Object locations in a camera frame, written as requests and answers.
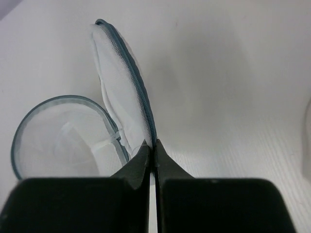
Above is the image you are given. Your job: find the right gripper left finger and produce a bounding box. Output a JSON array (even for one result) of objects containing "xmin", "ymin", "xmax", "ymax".
[{"xmin": 0, "ymin": 144, "xmax": 151, "ymax": 233}]

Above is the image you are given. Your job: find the white mesh laundry bag blue zipper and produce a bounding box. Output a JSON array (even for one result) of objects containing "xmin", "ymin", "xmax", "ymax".
[{"xmin": 11, "ymin": 19, "xmax": 157, "ymax": 180}]

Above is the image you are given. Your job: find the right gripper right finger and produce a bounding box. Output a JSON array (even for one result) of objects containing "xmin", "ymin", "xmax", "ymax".
[{"xmin": 154, "ymin": 141, "xmax": 292, "ymax": 233}]

